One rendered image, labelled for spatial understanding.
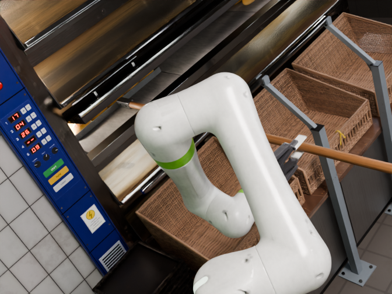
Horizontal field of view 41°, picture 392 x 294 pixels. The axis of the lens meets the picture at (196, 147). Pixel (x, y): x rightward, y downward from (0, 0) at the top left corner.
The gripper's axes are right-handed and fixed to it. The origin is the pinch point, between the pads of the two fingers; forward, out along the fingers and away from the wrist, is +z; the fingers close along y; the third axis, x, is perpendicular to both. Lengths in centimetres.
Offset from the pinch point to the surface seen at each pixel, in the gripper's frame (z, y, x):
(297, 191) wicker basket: 23, 53, -31
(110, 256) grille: -49, 43, -78
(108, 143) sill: -22, 1, -82
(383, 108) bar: 82, 48, -19
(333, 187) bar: 34, 56, -20
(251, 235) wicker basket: -9, 49, -31
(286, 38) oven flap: 94, 21, -77
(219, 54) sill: 49, 2, -79
